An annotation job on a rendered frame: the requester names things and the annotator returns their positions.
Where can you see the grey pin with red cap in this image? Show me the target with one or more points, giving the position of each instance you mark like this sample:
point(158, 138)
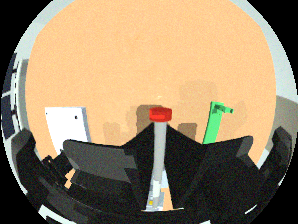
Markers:
point(159, 115)

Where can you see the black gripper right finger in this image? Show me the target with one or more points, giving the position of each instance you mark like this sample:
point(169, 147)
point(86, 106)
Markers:
point(186, 161)

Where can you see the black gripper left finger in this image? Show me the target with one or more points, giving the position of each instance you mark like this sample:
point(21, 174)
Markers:
point(132, 162)

